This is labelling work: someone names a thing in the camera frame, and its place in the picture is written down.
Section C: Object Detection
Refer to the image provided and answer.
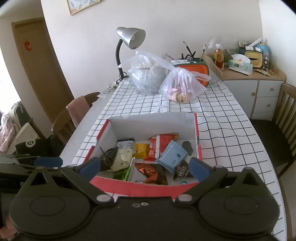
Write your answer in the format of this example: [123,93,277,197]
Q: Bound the framed wall picture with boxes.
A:
[67,0,101,15]

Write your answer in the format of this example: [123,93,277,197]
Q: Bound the dark red foil packet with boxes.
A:
[135,163,168,185]

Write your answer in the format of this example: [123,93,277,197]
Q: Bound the amber liquid bottle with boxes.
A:
[214,43,224,71]

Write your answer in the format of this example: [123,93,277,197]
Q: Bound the black snack packet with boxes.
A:
[99,147,118,171]

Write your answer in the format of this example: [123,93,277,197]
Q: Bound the pink plastic bag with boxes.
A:
[159,67,211,104]

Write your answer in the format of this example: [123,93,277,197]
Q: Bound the yellow snack packet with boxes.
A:
[133,143,150,159]

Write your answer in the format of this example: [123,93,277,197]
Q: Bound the tissue box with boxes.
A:
[228,54,253,76]

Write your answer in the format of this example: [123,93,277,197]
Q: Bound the red chip bag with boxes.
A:
[144,133,179,163]

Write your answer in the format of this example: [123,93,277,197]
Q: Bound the dark brown snack packet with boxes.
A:
[173,160,194,181]

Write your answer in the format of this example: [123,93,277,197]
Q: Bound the wooden chair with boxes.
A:
[251,83,296,178]
[52,92,100,144]

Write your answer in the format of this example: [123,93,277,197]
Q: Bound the white grid tablecloth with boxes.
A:
[61,74,287,240]

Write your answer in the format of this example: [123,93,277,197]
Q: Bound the person's left hand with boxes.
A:
[0,216,17,240]

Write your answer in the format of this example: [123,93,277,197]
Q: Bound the red cardboard box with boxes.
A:
[86,113,201,197]

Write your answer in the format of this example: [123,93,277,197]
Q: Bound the orange container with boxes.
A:
[171,58,209,75]

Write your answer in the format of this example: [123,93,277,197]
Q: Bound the pale green snack packet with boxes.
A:
[111,149,134,172]

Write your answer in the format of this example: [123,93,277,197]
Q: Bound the white cabinet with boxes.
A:
[204,55,286,121]

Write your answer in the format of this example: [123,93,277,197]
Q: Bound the right wooden chair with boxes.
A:
[251,83,296,178]

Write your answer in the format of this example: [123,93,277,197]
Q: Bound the clear plastic bag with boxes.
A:
[124,51,174,95]

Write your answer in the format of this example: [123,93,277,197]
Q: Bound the pink cloth on chair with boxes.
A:
[66,95,90,128]

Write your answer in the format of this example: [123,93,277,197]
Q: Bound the left wooden chair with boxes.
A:
[52,92,100,144]

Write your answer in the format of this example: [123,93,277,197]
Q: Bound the brown wooden door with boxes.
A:
[11,17,74,122]

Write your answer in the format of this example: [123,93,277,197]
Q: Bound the silver desk lamp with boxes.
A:
[115,27,146,81]

